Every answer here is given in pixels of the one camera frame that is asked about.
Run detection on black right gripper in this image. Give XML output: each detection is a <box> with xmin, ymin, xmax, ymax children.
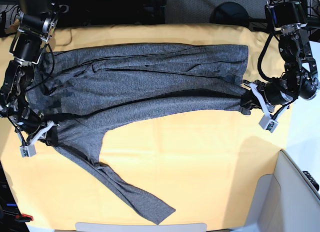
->
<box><xmin>18</xmin><ymin>117</ymin><xmax>59</xmax><ymax>157</ymax></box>

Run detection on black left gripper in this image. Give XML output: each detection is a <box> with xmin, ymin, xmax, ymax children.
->
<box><xmin>239</xmin><ymin>80</ymin><xmax>279</xmax><ymax>133</ymax></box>

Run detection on grey long-sleeve T-shirt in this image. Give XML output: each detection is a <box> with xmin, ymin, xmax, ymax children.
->
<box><xmin>26</xmin><ymin>44</ymin><xmax>251</xmax><ymax>224</ymax></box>

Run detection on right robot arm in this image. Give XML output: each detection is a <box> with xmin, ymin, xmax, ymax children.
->
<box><xmin>0</xmin><ymin>0</ymin><xmax>60</xmax><ymax>157</ymax></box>

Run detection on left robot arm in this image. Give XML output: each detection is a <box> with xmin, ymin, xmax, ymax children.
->
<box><xmin>241</xmin><ymin>0</ymin><xmax>320</xmax><ymax>132</ymax></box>

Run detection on yellow table cloth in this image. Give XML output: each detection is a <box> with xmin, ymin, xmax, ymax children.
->
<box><xmin>0</xmin><ymin>24</ymin><xmax>291</xmax><ymax>230</ymax></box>

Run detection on red black clamp left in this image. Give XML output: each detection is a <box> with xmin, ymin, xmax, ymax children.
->
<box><xmin>14</xmin><ymin>214</ymin><xmax>34</xmax><ymax>222</ymax></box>

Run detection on black round chair base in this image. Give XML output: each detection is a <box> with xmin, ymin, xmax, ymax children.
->
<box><xmin>209</xmin><ymin>2</ymin><xmax>250</xmax><ymax>28</ymax></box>

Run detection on black remote control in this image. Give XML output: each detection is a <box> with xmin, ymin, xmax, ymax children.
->
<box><xmin>303</xmin><ymin>171</ymin><xmax>320</xmax><ymax>191</ymax></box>

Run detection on white storage bin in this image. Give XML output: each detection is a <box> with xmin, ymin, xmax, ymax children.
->
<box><xmin>243</xmin><ymin>150</ymin><xmax>320</xmax><ymax>231</ymax></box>

